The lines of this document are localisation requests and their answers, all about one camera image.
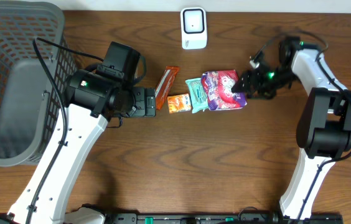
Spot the small orange packet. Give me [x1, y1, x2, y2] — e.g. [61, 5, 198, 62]
[167, 93, 192, 114]

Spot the green wipes packet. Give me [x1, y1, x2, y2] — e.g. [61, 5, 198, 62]
[185, 78, 208, 113]

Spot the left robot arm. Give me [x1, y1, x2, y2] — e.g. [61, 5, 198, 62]
[0, 70, 156, 223]

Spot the orange snack bar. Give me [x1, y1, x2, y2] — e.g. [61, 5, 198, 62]
[155, 66, 180, 110]

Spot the grey plastic basket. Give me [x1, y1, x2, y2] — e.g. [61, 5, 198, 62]
[0, 1, 77, 167]

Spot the white barcode scanner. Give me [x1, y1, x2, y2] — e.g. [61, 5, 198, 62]
[180, 7, 208, 50]

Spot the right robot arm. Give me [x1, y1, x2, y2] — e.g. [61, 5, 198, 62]
[232, 34, 351, 223]

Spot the purple red snack pack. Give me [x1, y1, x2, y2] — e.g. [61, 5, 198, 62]
[201, 70, 247, 111]

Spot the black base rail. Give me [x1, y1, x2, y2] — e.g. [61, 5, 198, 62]
[110, 212, 344, 224]

